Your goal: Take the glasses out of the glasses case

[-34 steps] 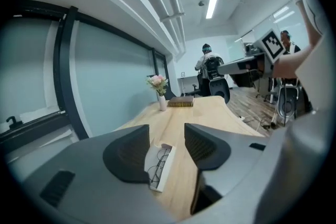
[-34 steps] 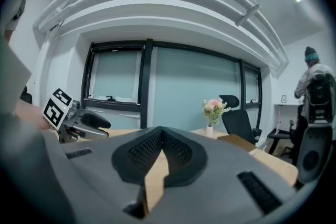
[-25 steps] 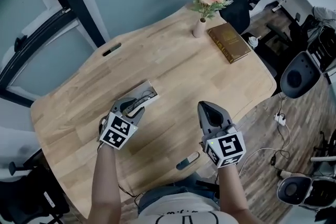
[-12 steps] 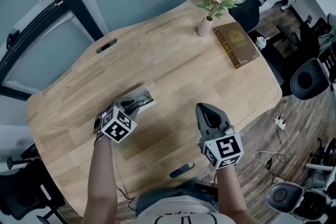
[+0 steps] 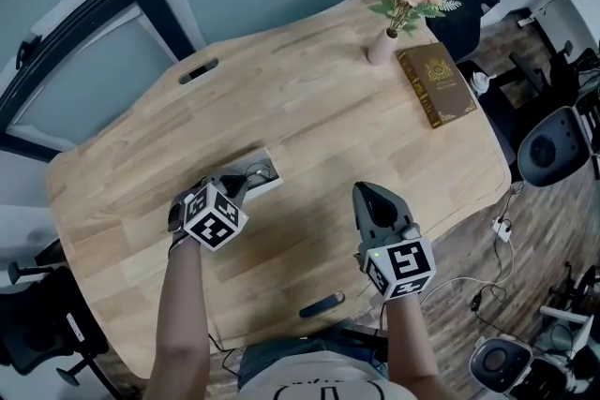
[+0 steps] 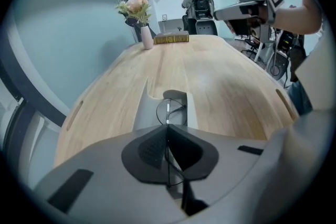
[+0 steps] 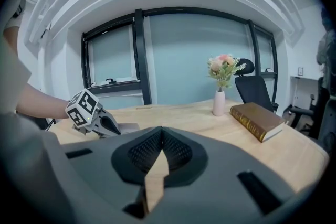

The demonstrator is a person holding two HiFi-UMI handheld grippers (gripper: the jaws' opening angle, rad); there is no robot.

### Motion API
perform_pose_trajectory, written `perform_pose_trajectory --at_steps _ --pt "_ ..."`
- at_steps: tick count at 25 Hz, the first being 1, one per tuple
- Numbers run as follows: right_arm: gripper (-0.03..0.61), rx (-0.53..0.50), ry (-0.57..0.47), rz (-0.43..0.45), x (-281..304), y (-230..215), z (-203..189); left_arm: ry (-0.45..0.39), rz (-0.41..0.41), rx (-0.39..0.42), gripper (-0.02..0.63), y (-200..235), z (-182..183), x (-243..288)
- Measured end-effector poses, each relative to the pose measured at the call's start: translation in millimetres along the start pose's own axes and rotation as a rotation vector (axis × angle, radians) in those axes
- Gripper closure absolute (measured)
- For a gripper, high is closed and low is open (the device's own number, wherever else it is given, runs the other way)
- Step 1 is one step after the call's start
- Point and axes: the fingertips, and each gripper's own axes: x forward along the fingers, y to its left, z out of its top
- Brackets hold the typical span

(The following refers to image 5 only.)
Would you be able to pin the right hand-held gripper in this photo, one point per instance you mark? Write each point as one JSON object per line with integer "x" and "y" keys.
{"x": 408, "y": 264}

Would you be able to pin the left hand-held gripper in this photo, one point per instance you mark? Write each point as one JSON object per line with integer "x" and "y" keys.
{"x": 213, "y": 220}

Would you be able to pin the black-rimmed eyeglasses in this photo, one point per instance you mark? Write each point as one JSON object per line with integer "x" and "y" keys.
{"x": 260, "y": 173}

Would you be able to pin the white glasses case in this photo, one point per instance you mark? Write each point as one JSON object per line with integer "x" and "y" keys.
{"x": 267, "y": 188}

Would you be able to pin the person's left forearm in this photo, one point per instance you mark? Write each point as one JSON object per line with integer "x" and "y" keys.
{"x": 183, "y": 318}

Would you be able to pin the person's right forearm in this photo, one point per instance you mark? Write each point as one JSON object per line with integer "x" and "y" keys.
{"x": 408, "y": 337}

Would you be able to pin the person's left hand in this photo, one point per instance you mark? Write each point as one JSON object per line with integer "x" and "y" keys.
{"x": 178, "y": 220}

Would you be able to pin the white power strip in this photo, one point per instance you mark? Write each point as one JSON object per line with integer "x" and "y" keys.
{"x": 501, "y": 229}

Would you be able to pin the brown hardcover book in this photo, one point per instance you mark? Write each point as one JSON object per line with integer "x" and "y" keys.
{"x": 440, "y": 84}

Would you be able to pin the pink slim vase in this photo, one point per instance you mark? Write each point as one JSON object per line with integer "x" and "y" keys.
{"x": 380, "y": 49}

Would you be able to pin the person's white shirt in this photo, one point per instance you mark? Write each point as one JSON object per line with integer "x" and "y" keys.
{"x": 328, "y": 384}

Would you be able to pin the black armrest office chair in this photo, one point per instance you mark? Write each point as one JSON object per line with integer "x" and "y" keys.
{"x": 37, "y": 318}

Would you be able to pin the black stool frame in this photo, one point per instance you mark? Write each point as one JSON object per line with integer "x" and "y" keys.
{"x": 365, "y": 337}

